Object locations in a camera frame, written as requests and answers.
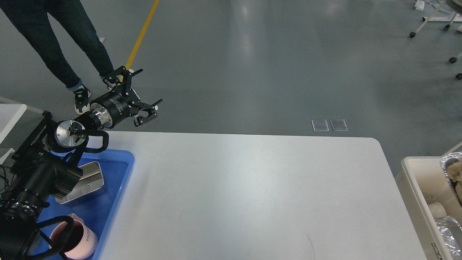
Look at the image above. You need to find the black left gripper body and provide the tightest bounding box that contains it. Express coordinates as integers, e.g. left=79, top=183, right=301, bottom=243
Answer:
left=90, top=89, right=140, bottom=130

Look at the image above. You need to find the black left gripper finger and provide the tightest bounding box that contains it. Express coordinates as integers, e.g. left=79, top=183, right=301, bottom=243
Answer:
left=102, top=66, right=144, bottom=96
left=130, top=99, right=163, bottom=127

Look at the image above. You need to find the stainless steel square tray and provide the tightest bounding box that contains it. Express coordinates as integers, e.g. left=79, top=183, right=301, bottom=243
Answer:
left=56, top=161, right=107, bottom=207

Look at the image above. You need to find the pink plastic mug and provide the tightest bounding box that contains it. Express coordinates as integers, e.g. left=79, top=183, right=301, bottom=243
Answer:
left=62, top=213, right=99, bottom=260

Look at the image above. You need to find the aluminium foil tray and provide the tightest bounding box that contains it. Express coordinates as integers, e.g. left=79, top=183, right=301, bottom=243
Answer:
left=440, top=152, right=462, bottom=206

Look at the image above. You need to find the brown paper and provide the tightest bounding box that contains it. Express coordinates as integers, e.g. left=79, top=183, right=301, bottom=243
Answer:
left=447, top=161, right=462, bottom=205

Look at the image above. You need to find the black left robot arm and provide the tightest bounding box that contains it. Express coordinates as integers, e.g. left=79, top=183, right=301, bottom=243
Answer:
left=0, top=66, right=163, bottom=260

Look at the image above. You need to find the white side table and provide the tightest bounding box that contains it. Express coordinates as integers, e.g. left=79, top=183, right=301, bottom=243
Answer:
left=0, top=104, right=27, bottom=164

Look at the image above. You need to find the blue plastic tray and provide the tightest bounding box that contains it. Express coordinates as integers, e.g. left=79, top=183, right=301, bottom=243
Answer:
left=38, top=149, right=134, bottom=260

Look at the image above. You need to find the person in dark jeans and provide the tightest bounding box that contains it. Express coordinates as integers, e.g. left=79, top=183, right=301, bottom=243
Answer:
left=0, top=0, right=135, bottom=115

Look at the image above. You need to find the cream plastic bin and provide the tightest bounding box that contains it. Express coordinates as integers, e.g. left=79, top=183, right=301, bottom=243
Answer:
left=395, top=156, right=461, bottom=260

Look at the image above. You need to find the white cup in bin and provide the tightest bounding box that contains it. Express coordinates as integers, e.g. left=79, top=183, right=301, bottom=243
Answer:
left=427, top=202, right=447, bottom=220

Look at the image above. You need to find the crumpled foil in bin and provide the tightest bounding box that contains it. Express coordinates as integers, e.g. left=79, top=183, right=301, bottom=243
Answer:
left=435, top=216, right=462, bottom=260

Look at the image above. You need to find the black cable bundle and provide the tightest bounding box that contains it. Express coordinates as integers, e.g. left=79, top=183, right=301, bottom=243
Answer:
left=0, top=164, right=9, bottom=192

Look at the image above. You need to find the white wheeled frame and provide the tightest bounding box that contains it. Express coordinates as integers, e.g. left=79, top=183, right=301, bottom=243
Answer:
left=409, top=0, right=462, bottom=80

